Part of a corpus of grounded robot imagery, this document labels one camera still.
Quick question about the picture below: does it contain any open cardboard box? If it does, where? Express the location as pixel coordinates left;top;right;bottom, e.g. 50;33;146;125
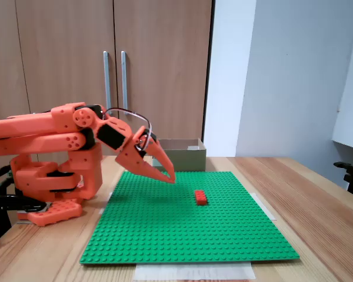
151;138;207;173

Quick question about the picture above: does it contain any red lego block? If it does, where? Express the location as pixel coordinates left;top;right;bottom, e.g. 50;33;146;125
194;190;209;206

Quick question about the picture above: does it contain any green lego baseplate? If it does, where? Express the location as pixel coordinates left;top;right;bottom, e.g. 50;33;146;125
79;170;301;266

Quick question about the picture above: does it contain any wooden cabinet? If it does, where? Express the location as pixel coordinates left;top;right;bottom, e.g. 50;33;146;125
0;0;215;158

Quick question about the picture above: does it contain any wide masking tape strip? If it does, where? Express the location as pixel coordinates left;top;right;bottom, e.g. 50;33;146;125
134;262;257;281

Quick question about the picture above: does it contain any black table clamp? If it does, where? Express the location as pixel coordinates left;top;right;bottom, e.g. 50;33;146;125
0;164;48;247

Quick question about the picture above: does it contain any servo cable on arm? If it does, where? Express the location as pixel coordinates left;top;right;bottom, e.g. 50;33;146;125
101;107;153;152

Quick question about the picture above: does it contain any metal cabinet handle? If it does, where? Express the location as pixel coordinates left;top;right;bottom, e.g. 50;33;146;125
120;51;129;115
102;51;113;115

